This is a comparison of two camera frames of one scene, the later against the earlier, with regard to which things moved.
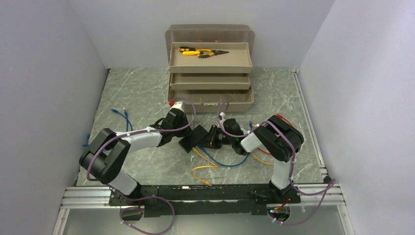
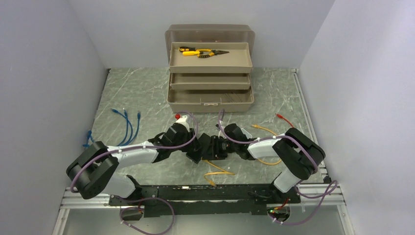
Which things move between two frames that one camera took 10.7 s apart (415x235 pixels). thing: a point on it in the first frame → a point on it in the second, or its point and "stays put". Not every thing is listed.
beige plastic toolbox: (211, 64) stays put
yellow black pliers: (212, 52) stays put
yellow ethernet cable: (215, 166) → (224, 172)
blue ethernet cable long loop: (219, 164) → (138, 116)
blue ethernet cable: (127, 120) stays put
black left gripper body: (184, 132) → (190, 148)
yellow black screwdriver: (185, 49) stays put
